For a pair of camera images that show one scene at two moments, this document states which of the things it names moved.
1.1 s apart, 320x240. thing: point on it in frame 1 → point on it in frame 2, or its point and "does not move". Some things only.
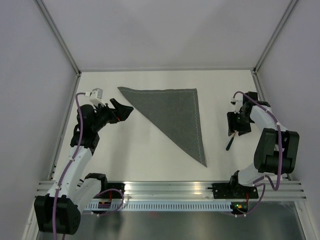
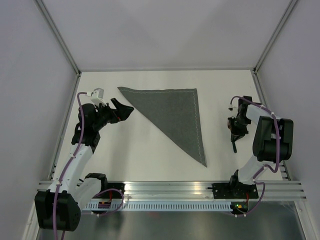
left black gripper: [121, 113] does not move
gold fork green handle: [230, 142] → [234, 147]
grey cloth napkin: [176, 112] does not move
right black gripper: [231, 116] does not move
